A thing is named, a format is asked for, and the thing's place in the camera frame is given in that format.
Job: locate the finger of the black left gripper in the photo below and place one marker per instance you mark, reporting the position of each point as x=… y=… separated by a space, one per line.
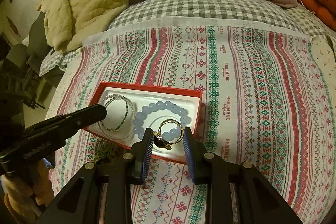
x=66 y=125

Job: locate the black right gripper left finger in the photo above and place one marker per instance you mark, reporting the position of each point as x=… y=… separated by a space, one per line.
x=101 y=193

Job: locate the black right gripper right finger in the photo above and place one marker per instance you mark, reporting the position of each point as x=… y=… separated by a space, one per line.
x=257 y=200

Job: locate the small silver earring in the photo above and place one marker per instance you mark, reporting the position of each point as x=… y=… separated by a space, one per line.
x=148 y=184

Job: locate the red jewelry box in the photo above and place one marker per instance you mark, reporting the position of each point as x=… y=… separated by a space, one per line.
x=132 y=108

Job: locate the person's left hand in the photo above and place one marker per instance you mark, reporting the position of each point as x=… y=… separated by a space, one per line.
x=18 y=193

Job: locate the patterned handmade cloth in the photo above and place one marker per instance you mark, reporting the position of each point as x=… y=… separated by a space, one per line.
x=268 y=94

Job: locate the grey checkered bed sheet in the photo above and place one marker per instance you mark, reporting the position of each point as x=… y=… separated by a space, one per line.
x=297 y=19

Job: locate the orange plush toy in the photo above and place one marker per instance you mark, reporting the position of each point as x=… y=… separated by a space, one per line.
x=322 y=9

